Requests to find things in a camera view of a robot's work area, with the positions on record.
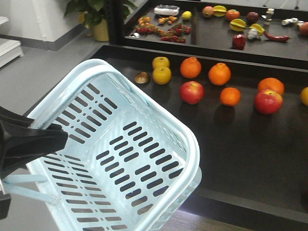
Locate red apple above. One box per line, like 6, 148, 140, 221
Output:
180, 81, 205, 105
254, 89, 283, 115

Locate light blue plastic basket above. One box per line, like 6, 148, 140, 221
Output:
2, 59, 202, 231

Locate large orange behind apple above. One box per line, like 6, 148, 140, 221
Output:
257, 77, 285, 95

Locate red apple back centre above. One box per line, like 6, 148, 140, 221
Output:
254, 89, 283, 115

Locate white store shelving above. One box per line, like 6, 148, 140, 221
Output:
0, 15, 25, 68

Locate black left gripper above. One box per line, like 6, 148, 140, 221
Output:
0, 120, 68, 219

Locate starfruit rear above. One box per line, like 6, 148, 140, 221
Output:
213, 5, 227, 17

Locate garlic bulb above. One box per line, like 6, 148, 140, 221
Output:
247, 29, 260, 40

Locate black wooden fruit display table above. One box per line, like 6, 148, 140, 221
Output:
94, 46, 308, 231

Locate red chili pepper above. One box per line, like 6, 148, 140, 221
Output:
263, 31, 291, 42

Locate dark purple plum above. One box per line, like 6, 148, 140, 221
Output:
246, 12, 259, 24

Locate yellow pear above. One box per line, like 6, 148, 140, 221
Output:
152, 56, 170, 69
152, 66, 172, 85

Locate red apple back left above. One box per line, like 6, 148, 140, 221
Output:
180, 81, 205, 105

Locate knobbed orange left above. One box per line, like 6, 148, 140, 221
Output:
180, 57, 202, 79

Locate yellow pear rear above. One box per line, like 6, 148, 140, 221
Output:
152, 56, 170, 69

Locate black rear display tray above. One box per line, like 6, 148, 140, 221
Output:
110, 0, 308, 70

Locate potted green plant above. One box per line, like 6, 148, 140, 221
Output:
64, 0, 138, 42

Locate small yellow lemon rear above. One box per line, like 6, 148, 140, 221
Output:
181, 11, 192, 21

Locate yellow starfruit small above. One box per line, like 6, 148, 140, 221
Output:
249, 23, 265, 36

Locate small orange centre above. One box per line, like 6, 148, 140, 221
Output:
220, 87, 241, 107

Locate knobbed orange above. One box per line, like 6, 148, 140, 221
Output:
180, 57, 202, 79
208, 63, 231, 86

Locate white plastic box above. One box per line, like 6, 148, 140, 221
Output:
154, 5, 180, 16

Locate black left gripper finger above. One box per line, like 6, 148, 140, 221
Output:
0, 107, 34, 129

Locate red bell pepper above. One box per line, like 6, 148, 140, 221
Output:
232, 34, 246, 50

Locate yellow round citrus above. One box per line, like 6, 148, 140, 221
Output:
300, 87, 308, 106

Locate persimmon orange rear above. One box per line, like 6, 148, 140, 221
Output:
225, 9, 241, 22

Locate yellow pear front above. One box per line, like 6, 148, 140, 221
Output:
152, 66, 172, 85

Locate cherry tomato vines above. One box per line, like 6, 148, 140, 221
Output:
132, 15, 192, 43

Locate knobbed orange right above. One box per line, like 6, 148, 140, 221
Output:
208, 63, 231, 86

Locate yellow starfruit large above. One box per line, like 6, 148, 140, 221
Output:
229, 18, 247, 32

